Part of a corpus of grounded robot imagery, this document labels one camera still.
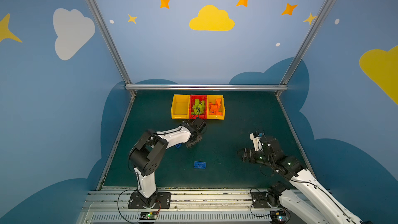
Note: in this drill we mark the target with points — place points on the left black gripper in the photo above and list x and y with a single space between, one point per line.
195 136

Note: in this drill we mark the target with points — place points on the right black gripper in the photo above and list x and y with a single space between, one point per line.
249 155

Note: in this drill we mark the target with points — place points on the long orange lego piece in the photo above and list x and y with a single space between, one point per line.
216 113

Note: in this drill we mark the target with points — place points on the blue 2x4 lego brick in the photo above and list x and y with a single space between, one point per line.
199 165

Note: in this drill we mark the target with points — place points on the green 2x4 lego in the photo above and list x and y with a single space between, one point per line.
199 110

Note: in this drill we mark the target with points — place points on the green 2x4 lego slanted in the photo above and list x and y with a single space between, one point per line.
197 102

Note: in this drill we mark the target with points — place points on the orange stepped lego brick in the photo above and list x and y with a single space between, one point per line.
213 107

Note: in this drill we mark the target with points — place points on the orange wedge lego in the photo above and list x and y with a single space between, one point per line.
218 101

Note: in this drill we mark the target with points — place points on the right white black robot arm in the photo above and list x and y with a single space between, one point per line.
321 207

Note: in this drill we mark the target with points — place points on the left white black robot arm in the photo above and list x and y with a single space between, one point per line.
147 154

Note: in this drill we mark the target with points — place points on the left yellow bin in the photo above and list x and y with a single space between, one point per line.
180 106

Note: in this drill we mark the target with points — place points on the yellow bin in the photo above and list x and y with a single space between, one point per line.
212 99
180 106

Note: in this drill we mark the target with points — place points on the red middle bin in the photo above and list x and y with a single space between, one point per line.
191 106

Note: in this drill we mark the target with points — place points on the right yellow bin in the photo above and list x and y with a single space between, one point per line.
212 99

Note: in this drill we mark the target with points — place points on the right circuit board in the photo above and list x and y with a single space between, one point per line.
279 217

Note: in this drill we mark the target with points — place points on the circuit board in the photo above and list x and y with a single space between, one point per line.
279 217
148 216

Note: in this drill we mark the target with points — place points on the left circuit board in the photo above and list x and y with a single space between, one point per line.
148 216

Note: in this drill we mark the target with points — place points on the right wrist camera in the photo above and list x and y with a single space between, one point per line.
256 138

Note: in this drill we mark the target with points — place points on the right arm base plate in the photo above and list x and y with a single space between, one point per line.
265 199

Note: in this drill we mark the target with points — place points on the aluminium frame back bar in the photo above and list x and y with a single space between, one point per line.
207 87

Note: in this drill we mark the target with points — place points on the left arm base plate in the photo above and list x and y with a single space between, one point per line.
160 200

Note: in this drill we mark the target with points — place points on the aluminium front rail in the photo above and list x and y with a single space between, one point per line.
186 206

